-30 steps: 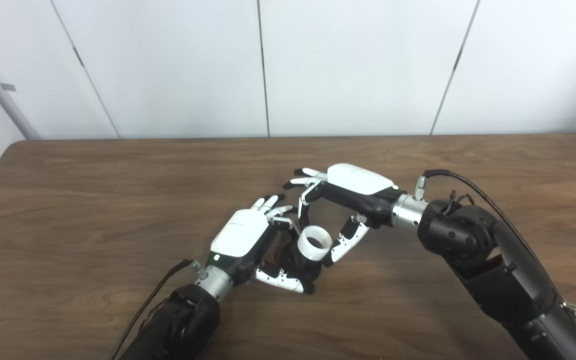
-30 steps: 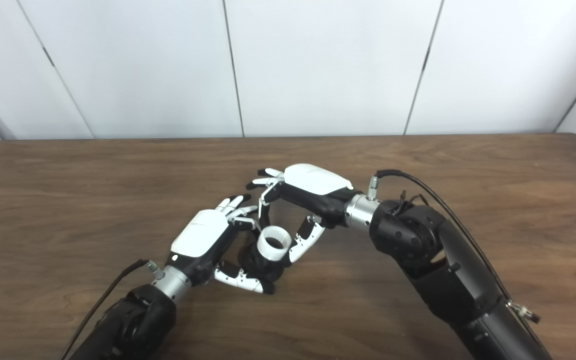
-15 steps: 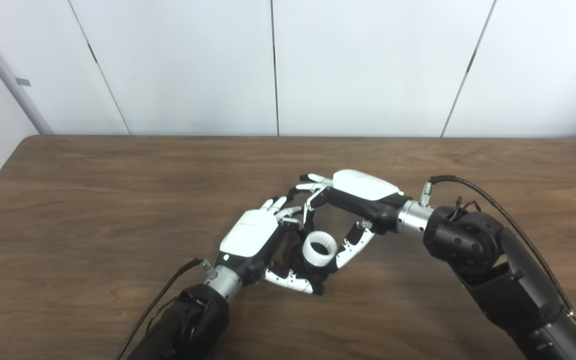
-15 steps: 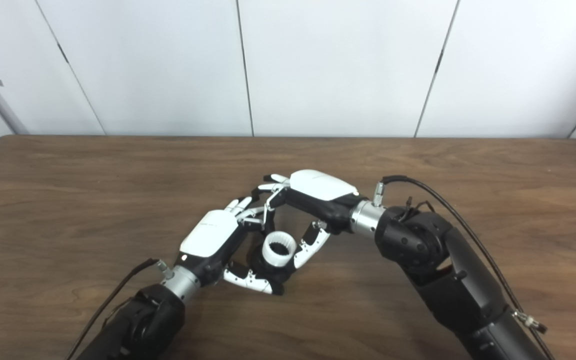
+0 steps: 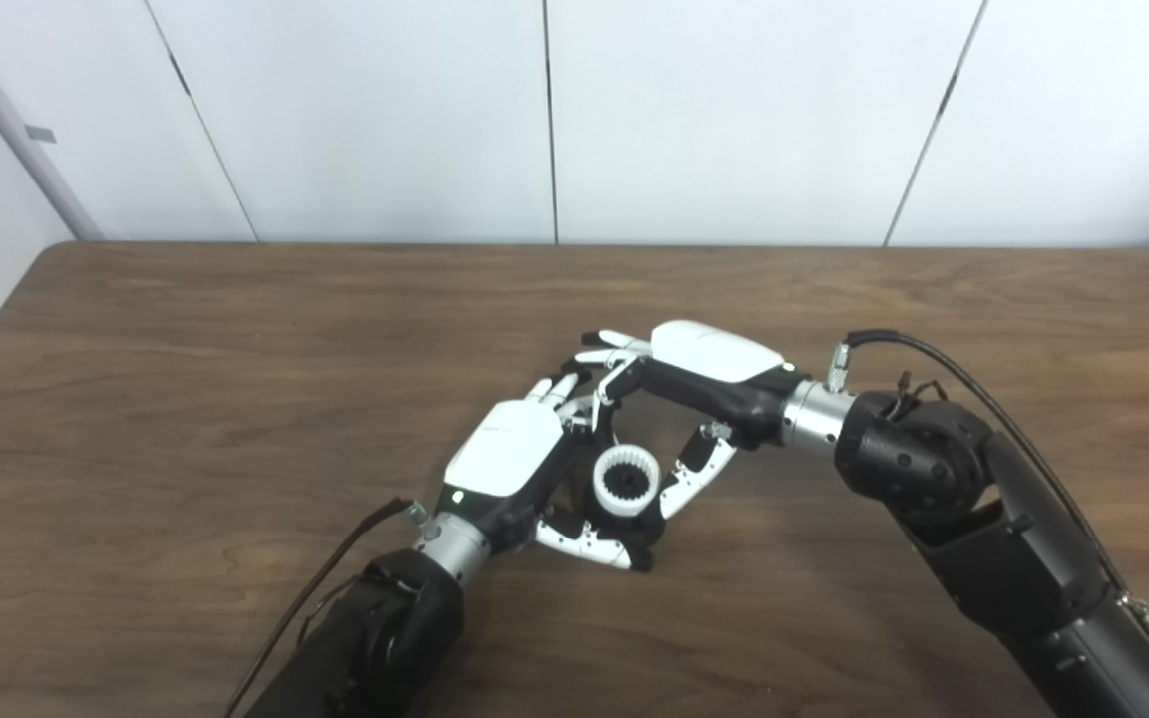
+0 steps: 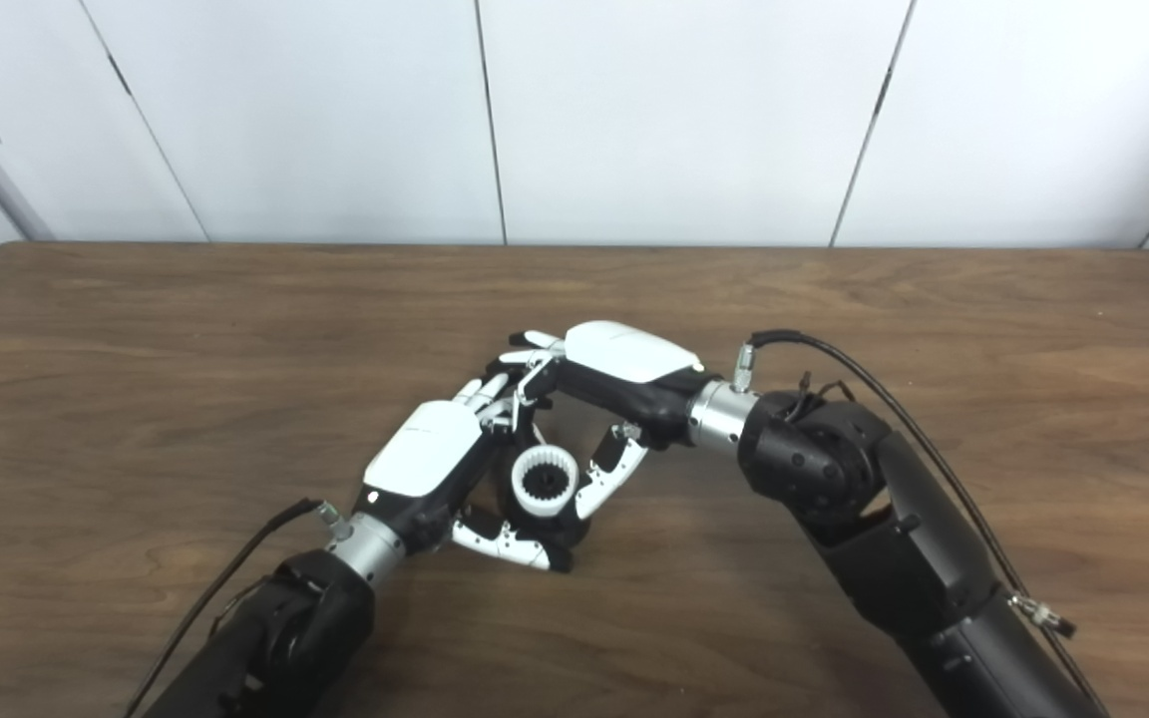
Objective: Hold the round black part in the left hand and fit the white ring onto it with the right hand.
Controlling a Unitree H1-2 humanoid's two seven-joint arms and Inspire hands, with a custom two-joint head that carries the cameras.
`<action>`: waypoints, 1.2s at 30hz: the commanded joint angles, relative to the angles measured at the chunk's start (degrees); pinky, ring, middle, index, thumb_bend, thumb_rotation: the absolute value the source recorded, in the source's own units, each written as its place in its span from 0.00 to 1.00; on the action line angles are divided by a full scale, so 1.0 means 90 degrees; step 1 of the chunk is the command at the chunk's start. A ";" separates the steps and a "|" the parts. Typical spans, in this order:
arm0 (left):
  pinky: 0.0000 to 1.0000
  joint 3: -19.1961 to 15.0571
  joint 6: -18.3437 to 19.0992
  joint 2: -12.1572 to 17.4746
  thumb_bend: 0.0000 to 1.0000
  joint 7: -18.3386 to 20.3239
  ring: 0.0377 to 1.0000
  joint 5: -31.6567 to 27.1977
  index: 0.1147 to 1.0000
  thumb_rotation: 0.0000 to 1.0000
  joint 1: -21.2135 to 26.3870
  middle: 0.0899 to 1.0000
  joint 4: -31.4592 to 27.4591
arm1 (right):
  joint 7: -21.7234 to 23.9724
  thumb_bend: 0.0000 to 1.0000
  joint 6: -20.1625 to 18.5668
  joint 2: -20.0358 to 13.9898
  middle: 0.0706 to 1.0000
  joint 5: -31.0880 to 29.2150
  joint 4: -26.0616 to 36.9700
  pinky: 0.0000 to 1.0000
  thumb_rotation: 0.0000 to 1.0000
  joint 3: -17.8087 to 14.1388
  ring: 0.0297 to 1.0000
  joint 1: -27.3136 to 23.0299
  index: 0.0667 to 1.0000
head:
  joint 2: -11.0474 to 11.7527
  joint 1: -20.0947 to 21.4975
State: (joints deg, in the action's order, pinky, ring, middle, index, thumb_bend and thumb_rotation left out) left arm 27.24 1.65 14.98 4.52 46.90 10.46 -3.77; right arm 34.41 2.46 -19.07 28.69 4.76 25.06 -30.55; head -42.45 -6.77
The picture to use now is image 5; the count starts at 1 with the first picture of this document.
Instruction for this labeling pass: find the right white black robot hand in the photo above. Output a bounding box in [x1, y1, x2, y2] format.
[574, 319, 807, 520]

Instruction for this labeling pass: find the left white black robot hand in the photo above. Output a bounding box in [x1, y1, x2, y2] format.
[435, 374, 655, 572]

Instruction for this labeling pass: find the white toothed plastic ring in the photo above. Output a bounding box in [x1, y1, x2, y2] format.
[592, 445, 661, 517]

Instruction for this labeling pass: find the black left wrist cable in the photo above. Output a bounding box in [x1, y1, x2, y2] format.
[225, 497, 432, 718]

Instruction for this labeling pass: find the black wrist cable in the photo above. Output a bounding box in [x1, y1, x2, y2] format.
[225, 497, 432, 718]
[827, 329, 1149, 639]

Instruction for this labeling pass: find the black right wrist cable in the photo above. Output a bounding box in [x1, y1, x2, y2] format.
[827, 329, 1149, 639]

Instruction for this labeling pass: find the grey wall corner strip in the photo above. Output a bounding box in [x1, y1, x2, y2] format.
[0, 0, 105, 241]

